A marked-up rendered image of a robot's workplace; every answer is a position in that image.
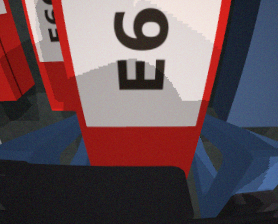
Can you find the blue rectangular platform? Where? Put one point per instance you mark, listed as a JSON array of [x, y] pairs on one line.
[[247, 89]]

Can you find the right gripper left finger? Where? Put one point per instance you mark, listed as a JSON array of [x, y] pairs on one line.
[[44, 146]]

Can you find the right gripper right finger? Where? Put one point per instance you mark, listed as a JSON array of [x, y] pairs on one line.
[[250, 164]]

